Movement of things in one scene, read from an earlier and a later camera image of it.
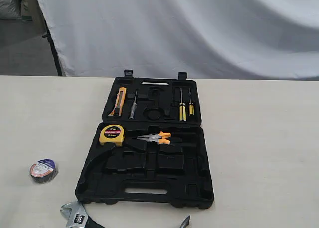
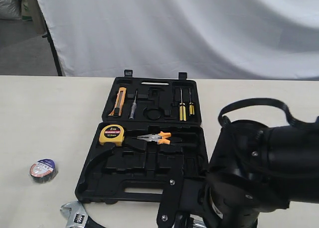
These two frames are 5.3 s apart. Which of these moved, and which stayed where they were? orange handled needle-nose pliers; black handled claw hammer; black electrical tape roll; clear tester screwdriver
Moved: black handled claw hammer
Stayed: clear tester screwdriver; orange handled needle-nose pliers; black electrical tape roll
